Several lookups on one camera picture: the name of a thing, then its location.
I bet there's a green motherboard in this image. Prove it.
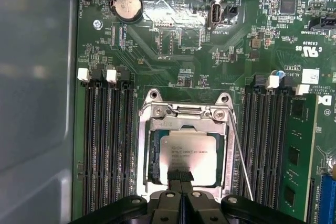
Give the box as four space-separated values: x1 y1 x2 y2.
72 0 336 224

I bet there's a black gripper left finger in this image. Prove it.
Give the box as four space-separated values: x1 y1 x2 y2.
69 172 182 224

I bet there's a round coin battery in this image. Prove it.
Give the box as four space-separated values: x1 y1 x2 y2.
109 0 144 24

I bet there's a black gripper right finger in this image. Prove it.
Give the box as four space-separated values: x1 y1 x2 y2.
181 171 307 224

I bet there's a CPU socket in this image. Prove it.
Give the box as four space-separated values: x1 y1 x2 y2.
138 87 238 198

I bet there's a silver internal USB port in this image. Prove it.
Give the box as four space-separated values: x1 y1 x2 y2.
208 0 224 30

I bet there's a metal socket cover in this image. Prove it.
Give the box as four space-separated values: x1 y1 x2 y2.
143 104 236 196

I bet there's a silver CPU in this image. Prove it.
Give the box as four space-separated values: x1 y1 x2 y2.
151 127 226 187

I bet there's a green RAM stick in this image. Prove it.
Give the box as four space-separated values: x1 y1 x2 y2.
286 92 318 222

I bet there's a blue expansion slot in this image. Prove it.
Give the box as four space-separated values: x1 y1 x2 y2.
319 173 336 224

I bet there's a wire locking lever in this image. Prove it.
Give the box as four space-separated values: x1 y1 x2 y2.
227 110 255 201

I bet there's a black PC case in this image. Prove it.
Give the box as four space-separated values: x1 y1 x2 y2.
0 0 79 224

